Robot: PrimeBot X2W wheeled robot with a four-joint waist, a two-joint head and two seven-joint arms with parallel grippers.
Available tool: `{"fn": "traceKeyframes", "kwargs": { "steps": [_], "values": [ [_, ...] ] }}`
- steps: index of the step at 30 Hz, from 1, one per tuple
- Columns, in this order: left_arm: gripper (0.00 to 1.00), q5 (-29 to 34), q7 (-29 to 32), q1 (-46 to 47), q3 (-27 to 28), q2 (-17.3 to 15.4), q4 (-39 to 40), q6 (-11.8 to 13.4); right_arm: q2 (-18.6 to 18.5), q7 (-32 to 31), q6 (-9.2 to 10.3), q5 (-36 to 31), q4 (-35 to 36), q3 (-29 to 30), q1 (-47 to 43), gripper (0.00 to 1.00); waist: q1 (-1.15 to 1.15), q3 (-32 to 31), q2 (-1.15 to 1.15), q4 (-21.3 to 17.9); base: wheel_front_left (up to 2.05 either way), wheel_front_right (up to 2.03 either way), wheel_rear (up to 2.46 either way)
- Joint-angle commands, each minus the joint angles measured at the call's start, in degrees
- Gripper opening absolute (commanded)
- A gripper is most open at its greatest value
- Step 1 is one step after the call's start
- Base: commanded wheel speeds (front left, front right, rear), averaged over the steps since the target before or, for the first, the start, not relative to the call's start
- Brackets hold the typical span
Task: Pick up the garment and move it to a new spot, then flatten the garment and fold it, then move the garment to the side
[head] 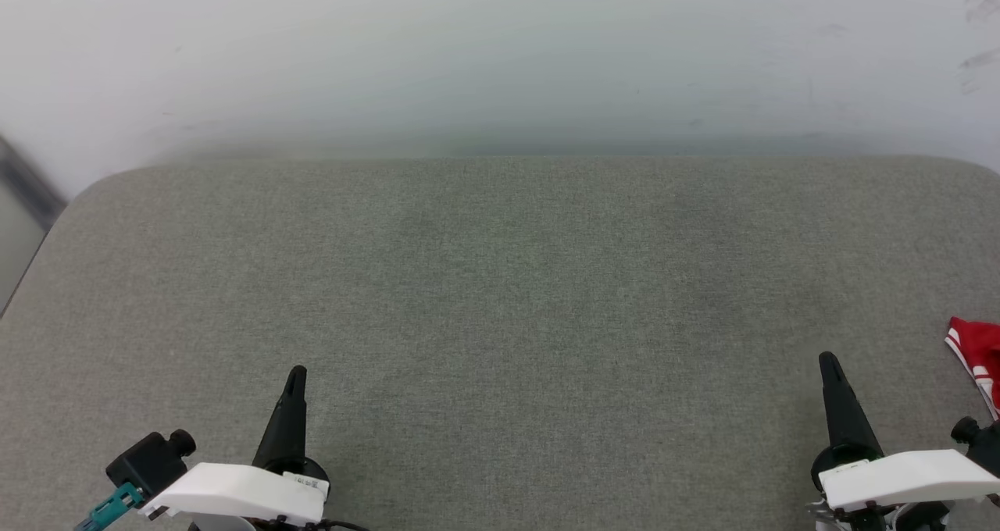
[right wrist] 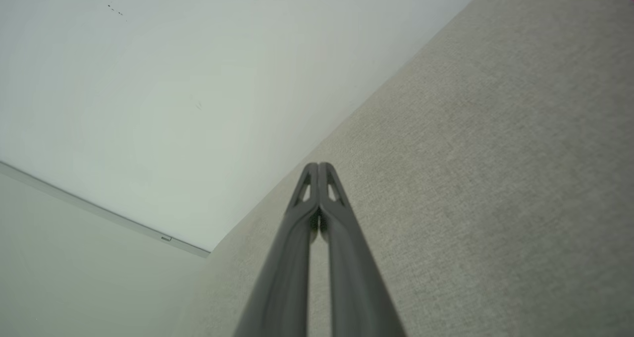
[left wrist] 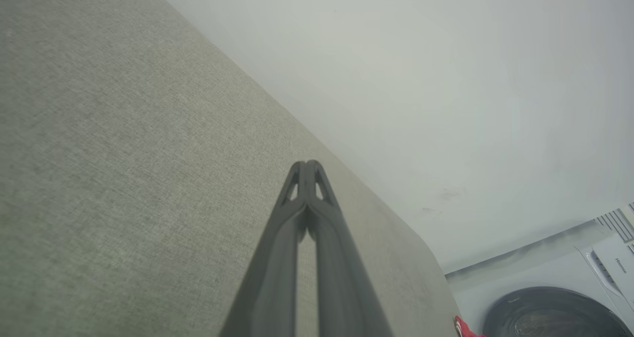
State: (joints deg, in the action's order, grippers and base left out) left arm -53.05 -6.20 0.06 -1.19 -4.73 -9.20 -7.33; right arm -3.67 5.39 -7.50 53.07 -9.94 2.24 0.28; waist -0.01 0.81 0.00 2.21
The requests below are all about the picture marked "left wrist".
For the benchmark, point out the red and white shirt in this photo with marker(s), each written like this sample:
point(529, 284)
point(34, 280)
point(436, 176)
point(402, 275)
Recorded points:
point(463, 327)

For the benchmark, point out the dark round washing machine door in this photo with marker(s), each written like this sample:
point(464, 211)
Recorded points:
point(550, 314)

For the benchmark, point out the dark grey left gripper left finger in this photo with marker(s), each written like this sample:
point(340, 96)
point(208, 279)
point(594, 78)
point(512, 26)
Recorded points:
point(277, 267)

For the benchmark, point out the white washing machine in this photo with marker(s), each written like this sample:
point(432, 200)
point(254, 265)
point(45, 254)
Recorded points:
point(545, 272)

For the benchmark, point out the grey fabric sofa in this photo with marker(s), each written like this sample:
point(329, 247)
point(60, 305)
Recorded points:
point(124, 178)

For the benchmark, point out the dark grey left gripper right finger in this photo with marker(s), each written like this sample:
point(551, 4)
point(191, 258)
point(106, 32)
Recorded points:
point(342, 277)

